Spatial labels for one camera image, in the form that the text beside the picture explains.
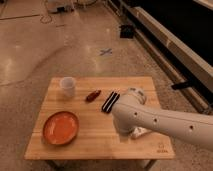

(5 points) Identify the wooden folding table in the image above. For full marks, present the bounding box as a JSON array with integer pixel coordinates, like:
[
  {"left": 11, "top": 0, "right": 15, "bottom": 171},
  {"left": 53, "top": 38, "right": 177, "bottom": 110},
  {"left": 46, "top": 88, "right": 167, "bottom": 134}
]
[{"left": 25, "top": 77, "right": 175, "bottom": 160}]

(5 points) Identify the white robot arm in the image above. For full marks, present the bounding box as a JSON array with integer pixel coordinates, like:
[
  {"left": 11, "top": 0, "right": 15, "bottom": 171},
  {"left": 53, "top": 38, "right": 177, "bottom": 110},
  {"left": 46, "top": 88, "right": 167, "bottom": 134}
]
[{"left": 112, "top": 87, "right": 213, "bottom": 151}]

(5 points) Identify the black box on floor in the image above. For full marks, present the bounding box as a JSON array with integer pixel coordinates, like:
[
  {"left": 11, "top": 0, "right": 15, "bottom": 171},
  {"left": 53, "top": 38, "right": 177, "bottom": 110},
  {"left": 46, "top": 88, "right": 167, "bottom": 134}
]
[{"left": 120, "top": 25, "right": 134, "bottom": 38}]

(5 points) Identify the dark red small object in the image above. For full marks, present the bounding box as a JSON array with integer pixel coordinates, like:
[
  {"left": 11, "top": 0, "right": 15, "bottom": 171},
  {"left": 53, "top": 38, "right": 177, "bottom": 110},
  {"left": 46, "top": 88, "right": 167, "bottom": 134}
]
[{"left": 86, "top": 90, "right": 101, "bottom": 102}]

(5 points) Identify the white toy vehicle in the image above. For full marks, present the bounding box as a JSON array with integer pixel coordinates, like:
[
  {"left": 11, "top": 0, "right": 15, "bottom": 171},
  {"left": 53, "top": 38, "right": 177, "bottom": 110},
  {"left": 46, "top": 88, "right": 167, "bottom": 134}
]
[{"left": 131, "top": 127, "right": 150, "bottom": 139}]

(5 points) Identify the cable on floor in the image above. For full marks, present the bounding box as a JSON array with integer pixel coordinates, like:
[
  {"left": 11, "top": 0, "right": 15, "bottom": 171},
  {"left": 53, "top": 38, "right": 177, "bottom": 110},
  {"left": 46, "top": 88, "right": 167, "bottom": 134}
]
[{"left": 39, "top": 0, "right": 54, "bottom": 25}]

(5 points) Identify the black white striped case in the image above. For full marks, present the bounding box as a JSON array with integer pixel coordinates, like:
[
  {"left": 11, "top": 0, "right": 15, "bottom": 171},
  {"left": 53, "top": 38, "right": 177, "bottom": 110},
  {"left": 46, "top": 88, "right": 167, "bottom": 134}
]
[{"left": 101, "top": 92, "right": 120, "bottom": 113}]

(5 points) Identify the orange ceramic bowl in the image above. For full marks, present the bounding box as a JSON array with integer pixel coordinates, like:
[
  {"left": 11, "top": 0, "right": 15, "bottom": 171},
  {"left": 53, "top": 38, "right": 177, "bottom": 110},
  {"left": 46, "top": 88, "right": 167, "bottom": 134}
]
[{"left": 42, "top": 111, "right": 79, "bottom": 145}]

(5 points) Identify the white plastic cup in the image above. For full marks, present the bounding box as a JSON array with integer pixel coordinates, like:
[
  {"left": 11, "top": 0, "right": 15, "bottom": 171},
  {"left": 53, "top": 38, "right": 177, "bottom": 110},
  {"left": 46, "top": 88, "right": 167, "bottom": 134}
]
[{"left": 59, "top": 77, "right": 76, "bottom": 97}]

